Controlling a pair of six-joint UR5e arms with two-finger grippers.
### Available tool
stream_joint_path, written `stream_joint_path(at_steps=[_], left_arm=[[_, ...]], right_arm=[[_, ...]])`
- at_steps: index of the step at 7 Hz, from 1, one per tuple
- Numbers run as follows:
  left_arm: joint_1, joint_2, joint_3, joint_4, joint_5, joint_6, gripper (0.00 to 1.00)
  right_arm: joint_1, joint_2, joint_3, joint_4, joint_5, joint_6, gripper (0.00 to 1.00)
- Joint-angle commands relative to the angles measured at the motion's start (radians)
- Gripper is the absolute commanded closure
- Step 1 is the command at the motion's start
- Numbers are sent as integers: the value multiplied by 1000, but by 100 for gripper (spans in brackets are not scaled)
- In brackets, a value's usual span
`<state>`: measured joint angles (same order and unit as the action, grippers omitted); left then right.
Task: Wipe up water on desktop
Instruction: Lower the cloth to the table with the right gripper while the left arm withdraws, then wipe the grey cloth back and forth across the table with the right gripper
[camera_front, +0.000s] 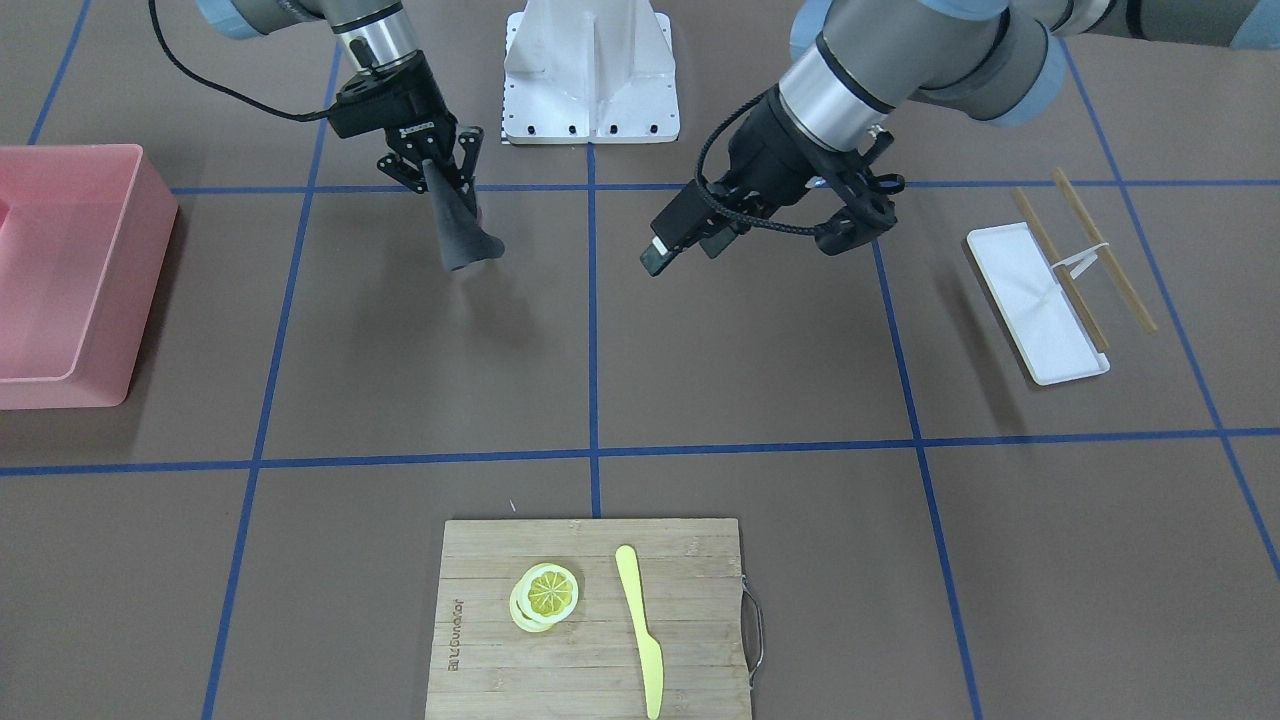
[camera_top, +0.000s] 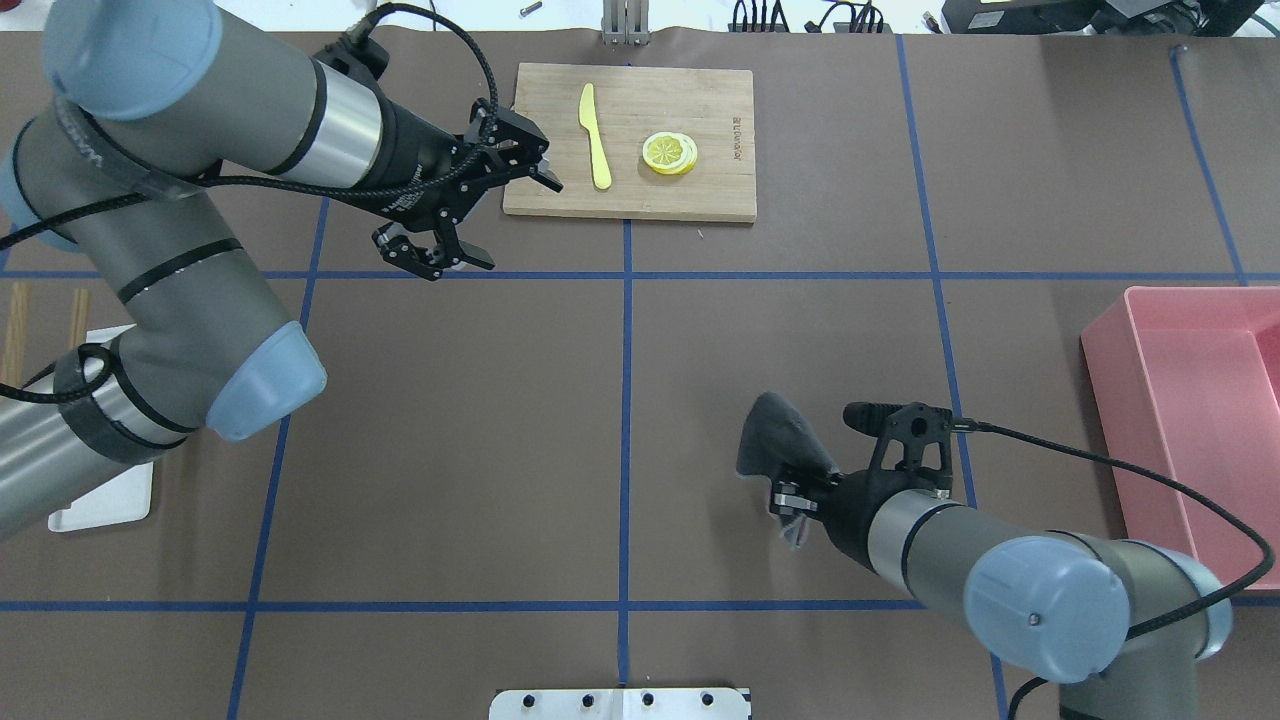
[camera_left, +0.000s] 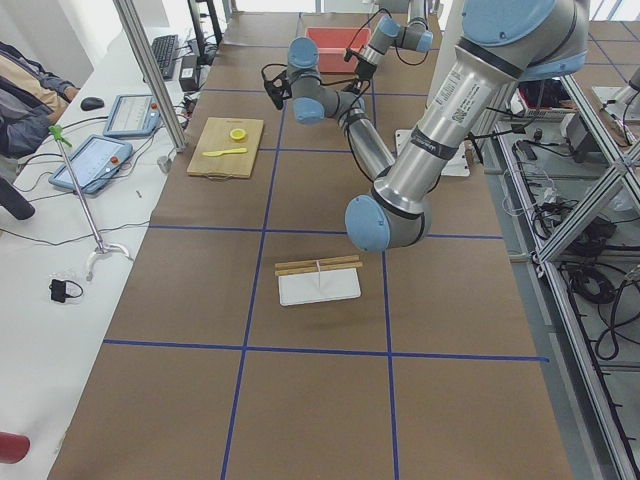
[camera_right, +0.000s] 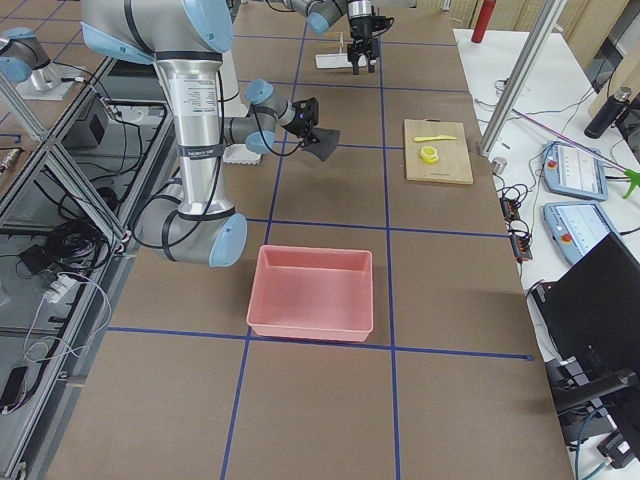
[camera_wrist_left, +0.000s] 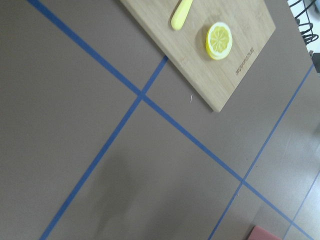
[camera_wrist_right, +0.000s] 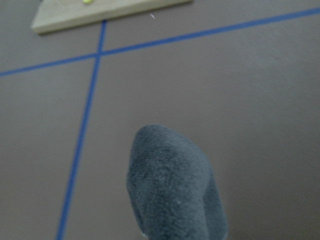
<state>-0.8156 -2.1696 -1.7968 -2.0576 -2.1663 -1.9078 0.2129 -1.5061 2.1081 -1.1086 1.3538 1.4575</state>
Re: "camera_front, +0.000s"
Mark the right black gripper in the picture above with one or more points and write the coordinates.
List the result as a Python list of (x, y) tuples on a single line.
[(412, 97)]

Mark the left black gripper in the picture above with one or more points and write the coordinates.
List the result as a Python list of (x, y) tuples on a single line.
[(767, 148)]

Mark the grey cloth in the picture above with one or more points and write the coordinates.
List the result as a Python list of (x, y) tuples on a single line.
[(461, 239)]

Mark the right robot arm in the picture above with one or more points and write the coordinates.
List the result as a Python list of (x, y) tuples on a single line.
[(373, 35)]

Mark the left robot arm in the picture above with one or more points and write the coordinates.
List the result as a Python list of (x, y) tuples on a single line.
[(999, 62)]

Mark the wooden rack rod near tray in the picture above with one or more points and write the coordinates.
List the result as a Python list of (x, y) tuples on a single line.
[(1060, 270)]

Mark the white rectangular tray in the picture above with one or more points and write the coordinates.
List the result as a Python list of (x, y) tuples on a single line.
[(1050, 340)]

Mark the white rack crossbar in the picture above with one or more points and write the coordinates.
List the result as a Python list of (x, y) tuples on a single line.
[(1077, 264)]

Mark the wooden rack rod outer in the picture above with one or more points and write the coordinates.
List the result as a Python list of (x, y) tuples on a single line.
[(1104, 252)]

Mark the pink plastic bin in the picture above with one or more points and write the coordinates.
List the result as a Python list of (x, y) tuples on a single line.
[(85, 233)]

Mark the yellow lemon slice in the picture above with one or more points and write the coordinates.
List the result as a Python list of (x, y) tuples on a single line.
[(544, 596)]

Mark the yellow plastic knife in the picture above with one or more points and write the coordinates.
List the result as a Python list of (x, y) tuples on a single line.
[(652, 665)]

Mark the bamboo cutting board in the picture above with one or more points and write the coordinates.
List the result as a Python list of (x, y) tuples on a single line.
[(484, 666)]

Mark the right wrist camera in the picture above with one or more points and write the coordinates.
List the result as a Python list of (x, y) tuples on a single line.
[(369, 103)]

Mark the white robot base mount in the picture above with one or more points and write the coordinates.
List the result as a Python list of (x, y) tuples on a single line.
[(589, 72)]

